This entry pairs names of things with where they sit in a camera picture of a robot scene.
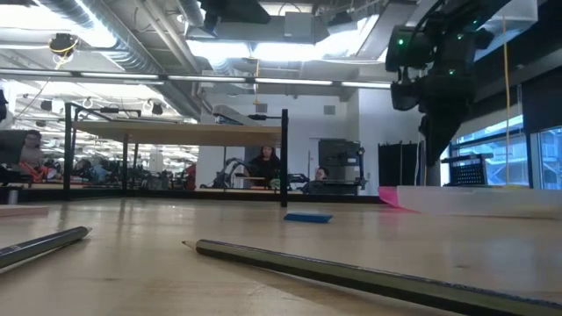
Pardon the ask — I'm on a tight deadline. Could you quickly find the pink-lidded clear pencil case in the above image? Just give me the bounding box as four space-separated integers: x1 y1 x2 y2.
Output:
378 183 562 217

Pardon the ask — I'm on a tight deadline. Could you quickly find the person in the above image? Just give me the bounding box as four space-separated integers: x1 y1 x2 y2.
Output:
17 129 61 183
302 166 331 194
244 145 282 189

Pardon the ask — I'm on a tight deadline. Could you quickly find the long ceiling light bar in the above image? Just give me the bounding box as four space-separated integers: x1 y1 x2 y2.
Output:
0 68 393 88

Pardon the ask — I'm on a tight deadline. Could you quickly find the silver rectangular ceiling duct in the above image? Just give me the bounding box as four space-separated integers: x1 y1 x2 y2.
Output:
186 8 392 62

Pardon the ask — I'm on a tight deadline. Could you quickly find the black ceiling cable reel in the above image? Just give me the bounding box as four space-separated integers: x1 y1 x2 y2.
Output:
47 32 80 58

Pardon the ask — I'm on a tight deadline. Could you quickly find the black perforated crate cart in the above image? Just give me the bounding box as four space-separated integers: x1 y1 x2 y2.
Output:
441 153 495 188

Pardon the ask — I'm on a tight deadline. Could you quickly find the black cabinet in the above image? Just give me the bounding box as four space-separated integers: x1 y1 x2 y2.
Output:
318 139 366 197

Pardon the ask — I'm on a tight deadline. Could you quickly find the pencil with red eraser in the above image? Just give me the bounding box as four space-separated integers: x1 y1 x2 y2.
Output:
0 225 93 269

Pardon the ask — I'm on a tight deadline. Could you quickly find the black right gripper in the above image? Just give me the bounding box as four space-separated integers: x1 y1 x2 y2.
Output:
418 25 493 168

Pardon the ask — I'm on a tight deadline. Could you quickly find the black panel screen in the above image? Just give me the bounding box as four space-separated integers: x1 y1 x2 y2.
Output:
378 140 425 188

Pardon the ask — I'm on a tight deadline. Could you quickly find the blue eraser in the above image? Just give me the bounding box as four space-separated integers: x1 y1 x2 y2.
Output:
283 212 334 224

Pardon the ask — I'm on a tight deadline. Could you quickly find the yellow hanging cable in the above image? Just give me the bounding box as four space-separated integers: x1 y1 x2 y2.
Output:
501 17 514 185

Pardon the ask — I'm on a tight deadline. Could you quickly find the grey stapler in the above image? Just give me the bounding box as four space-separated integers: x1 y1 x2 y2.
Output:
213 104 252 127

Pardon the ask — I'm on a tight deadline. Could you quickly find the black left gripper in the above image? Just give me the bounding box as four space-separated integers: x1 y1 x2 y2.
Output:
199 0 272 32

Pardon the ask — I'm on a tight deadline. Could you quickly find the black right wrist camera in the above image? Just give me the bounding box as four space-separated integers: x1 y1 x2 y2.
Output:
385 25 429 111

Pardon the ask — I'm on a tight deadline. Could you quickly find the silver spiral ventilation duct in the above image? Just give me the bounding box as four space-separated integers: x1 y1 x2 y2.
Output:
37 0 203 122

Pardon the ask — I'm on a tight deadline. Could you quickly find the raised wooden shelf black frame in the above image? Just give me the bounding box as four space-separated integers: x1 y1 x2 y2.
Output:
62 101 290 209

